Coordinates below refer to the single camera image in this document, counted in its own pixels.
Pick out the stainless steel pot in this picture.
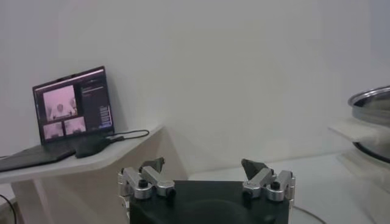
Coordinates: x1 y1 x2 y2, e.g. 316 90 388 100
347 85 390 126

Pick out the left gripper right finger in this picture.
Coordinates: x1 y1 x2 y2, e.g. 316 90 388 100
240 158 296 203

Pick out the black computer mouse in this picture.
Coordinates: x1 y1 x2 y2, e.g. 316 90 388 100
74 135 112 159

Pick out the white side table with mouse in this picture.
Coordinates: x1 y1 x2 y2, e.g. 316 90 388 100
0 124 167 224

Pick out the small black usb hub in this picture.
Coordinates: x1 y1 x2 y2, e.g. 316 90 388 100
105 135 126 144

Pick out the black laptop dark screen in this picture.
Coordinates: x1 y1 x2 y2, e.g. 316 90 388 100
0 66 116 173

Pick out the thin black usb cable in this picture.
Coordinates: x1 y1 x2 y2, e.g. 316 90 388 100
114 129 151 141

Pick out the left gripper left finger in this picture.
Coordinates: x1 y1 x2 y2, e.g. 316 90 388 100
118 156 177 201

